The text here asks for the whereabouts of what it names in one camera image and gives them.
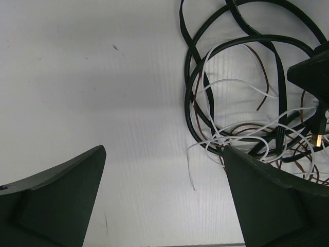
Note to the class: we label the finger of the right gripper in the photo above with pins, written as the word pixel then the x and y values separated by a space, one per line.
pixel 311 75

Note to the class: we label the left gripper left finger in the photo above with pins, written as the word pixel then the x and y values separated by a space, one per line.
pixel 52 207

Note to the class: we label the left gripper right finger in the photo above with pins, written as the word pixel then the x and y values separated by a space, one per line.
pixel 275 208

